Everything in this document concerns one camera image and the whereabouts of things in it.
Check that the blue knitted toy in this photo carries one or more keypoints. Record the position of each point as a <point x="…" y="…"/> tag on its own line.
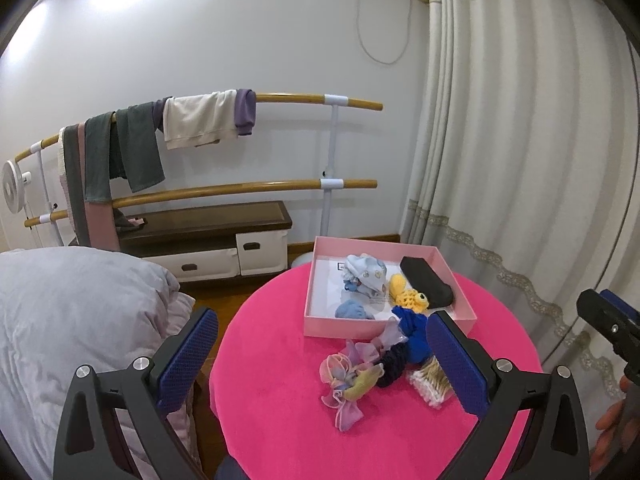
<point x="413" y="325"/>

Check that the white storage drawer right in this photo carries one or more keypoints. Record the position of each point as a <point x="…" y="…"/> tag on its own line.
<point x="263" y="252"/>

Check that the pastel organza scrunchie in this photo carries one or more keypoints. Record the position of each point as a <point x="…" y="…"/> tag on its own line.
<point x="349" y="375"/>

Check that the grey pink towel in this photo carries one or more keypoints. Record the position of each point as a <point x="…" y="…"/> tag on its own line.
<point x="93" y="223"/>

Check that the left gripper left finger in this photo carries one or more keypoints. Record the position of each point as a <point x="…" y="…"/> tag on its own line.
<point x="90" y="442"/>

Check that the wooden ballet barre rack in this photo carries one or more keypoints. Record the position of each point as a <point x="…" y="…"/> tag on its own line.
<point x="122" y="197"/>

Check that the pink tablecloth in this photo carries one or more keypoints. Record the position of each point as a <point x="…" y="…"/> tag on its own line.
<point x="266" y="392"/>

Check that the yellow crocheted fish toy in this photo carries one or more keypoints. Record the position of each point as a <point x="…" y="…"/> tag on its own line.
<point x="403" y="295"/>

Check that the lilac organza scrunchie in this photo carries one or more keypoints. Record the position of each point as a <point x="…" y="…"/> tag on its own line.
<point x="391" y="335"/>

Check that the cotton swab bag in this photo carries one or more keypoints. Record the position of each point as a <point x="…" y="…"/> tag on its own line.
<point x="431" y="382"/>

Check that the purple garment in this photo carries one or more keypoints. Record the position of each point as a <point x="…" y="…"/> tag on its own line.
<point x="245" y="111"/>

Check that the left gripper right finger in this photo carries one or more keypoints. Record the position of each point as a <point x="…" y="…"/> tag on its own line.
<point x="553" y="443"/>

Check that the dark green towel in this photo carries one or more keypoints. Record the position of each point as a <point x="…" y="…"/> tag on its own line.
<point x="123" y="145"/>

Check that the navy knitted scrunchie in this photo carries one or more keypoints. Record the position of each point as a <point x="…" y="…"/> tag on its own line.
<point x="394" y="362"/>

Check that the grey duvet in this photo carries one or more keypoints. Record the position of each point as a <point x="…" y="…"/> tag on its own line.
<point x="63" y="307"/>

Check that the pink shallow box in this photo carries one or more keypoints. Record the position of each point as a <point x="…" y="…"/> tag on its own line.
<point x="326" y="291"/>

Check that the person's right hand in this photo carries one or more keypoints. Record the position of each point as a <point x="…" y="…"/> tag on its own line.
<point x="608" y="424"/>

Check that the white storage drawer left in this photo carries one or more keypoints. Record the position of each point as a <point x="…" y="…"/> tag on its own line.
<point x="188" y="267"/>

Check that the light blue patterned cloth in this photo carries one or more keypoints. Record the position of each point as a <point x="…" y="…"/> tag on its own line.
<point x="365" y="275"/>

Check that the white fan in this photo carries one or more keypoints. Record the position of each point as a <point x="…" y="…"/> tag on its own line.
<point x="13" y="183"/>

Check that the white curtain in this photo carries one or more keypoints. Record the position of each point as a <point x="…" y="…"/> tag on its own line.
<point x="526" y="168"/>

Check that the cream garment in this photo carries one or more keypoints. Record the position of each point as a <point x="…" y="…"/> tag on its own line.
<point x="192" y="121"/>

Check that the light blue sock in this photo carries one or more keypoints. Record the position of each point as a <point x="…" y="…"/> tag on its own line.
<point x="353" y="310"/>

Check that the white storage drawer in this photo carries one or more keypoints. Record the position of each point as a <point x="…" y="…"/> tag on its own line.
<point x="263" y="252"/>
<point x="188" y="267"/>

